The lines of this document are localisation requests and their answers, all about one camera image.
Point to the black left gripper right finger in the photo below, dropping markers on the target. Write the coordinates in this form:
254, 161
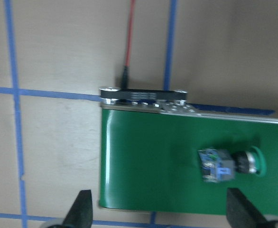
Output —
241, 213

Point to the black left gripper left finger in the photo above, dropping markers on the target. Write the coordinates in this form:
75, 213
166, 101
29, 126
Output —
80, 214

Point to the green push button switch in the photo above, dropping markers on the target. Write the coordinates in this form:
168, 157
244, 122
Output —
220, 165

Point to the green conveyor belt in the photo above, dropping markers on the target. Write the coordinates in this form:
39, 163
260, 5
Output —
149, 152

